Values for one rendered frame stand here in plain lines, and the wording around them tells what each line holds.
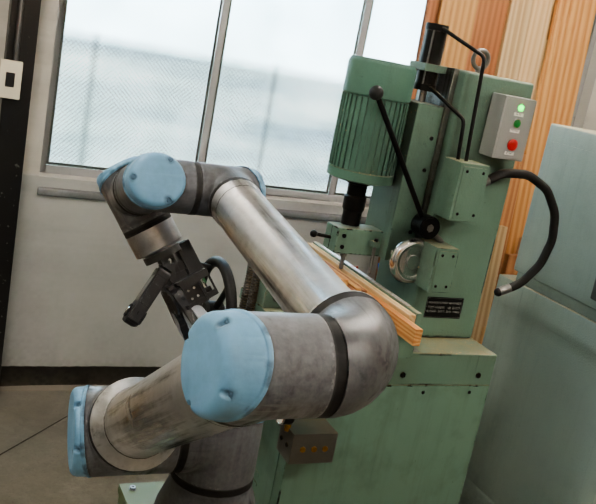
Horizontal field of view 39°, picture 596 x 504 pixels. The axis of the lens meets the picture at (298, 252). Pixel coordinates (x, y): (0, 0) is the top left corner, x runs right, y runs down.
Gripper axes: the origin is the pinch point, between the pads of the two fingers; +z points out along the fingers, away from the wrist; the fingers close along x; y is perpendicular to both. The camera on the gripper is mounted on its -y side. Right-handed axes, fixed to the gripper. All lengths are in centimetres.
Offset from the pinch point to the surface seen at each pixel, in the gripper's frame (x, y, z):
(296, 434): 39, 19, 36
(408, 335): 22, 49, 25
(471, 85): 31, 99, -18
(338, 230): 50, 57, 0
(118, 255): 186, 26, -15
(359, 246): 52, 61, 7
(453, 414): 50, 63, 59
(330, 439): 40, 26, 42
